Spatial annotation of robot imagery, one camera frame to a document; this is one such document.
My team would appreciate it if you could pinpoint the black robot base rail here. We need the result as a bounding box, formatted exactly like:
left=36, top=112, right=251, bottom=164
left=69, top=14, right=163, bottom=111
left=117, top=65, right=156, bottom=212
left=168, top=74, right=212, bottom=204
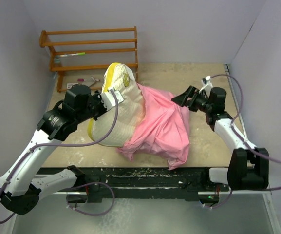
left=67, top=167, right=228, bottom=202

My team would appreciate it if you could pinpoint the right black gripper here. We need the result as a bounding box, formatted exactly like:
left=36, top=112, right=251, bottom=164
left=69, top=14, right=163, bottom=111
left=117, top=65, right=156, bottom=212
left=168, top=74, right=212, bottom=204
left=172, top=85, right=213, bottom=113

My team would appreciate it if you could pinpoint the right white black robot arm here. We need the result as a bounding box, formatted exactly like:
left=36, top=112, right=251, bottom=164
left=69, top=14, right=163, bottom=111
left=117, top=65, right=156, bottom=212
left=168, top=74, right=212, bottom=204
left=172, top=86, right=269, bottom=191

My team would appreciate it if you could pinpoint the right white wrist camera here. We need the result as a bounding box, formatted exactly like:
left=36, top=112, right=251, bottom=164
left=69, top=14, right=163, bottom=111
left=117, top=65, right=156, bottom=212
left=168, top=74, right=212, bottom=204
left=200, top=76, right=213, bottom=95

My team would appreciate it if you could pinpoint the orange wooden rack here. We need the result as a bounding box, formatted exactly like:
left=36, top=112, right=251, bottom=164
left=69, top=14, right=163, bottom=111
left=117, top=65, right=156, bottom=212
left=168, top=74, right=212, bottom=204
left=38, top=26, right=139, bottom=93

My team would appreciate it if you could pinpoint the pink pillowcase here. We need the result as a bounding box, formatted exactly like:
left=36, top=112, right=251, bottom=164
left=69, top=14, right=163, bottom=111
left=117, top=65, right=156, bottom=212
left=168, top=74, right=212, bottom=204
left=117, top=84, right=190, bottom=170

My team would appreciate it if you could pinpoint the yellow white pillow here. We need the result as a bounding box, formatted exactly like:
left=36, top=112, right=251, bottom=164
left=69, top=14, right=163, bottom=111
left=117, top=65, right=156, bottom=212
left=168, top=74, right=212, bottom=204
left=87, top=63, right=145, bottom=147

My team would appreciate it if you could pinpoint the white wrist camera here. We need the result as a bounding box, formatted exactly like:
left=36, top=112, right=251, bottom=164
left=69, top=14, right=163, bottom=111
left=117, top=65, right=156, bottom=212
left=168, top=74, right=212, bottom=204
left=200, top=76, right=213, bottom=95
left=101, top=90, right=124, bottom=111

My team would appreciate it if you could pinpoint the small white card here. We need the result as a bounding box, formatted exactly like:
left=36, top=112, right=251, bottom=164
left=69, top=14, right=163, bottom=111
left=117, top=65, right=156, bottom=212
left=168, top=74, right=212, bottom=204
left=67, top=83, right=79, bottom=90

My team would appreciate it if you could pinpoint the green marker pen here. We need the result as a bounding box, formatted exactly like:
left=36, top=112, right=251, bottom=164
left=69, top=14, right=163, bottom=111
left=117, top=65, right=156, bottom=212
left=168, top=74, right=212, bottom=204
left=59, top=52, right=86, bottom=58

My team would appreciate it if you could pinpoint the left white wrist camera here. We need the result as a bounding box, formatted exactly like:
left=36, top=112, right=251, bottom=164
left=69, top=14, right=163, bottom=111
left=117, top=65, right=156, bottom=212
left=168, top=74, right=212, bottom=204
left=101, top=90, right=124, bottom=111

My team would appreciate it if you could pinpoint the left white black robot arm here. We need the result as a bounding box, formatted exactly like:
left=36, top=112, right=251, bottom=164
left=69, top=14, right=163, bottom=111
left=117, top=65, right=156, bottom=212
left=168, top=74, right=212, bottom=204
left=0, top=84, right=121, bottom=224

